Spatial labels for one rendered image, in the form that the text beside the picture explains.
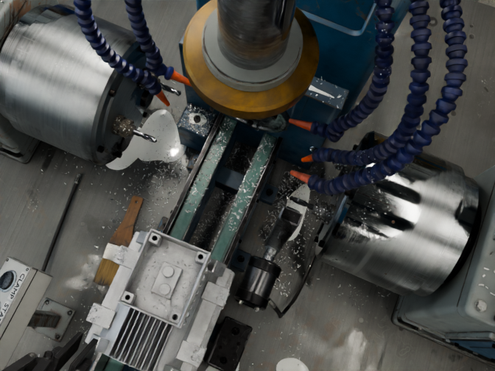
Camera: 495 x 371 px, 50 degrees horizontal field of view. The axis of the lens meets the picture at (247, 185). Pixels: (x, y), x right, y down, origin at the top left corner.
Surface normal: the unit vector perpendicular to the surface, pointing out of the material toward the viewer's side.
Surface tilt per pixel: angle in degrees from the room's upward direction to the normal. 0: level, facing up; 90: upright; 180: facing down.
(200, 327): 0
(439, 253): 32
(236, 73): 0
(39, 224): 0
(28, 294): 58
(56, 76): 21
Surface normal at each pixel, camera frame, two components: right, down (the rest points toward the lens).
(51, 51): 0.01, -0.18
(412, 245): -0.16, 0.24
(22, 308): 0.81, 0.18
